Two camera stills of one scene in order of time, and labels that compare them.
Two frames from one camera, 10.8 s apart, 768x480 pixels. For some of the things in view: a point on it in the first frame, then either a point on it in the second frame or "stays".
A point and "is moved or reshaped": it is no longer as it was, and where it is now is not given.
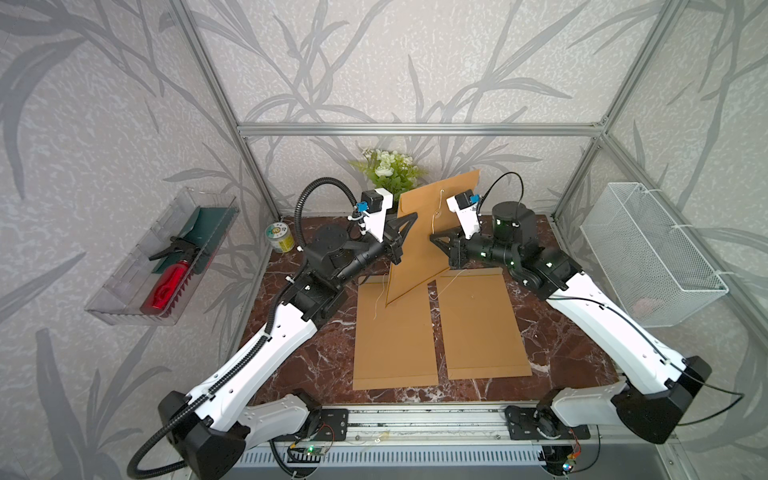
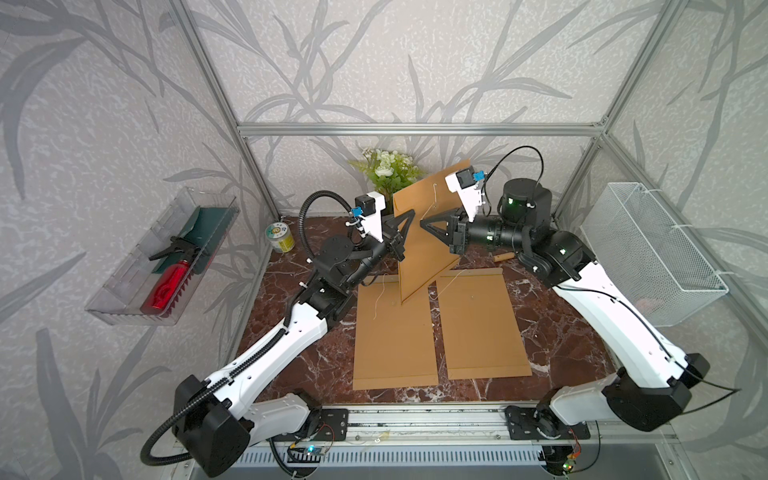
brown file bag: [423, 259] is moved or reshaped
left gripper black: [391, 242] stays
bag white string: [437, 212] is moved or reshaped
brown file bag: [394, 343] stays
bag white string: [447, 285] stays
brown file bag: [480, 331] stays
